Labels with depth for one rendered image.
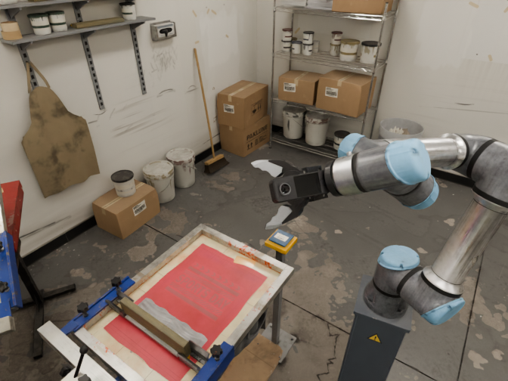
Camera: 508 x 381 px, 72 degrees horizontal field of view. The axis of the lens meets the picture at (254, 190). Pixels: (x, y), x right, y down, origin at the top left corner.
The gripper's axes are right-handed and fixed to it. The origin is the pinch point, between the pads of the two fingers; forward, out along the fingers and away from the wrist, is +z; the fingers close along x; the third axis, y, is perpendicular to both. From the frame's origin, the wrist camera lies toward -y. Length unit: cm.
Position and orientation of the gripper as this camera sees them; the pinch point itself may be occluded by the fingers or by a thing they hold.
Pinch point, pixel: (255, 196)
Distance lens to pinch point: 78.2
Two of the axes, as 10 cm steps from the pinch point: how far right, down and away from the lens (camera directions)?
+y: 6.4, -1.1, 7.6
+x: -2.1, -9.8, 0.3
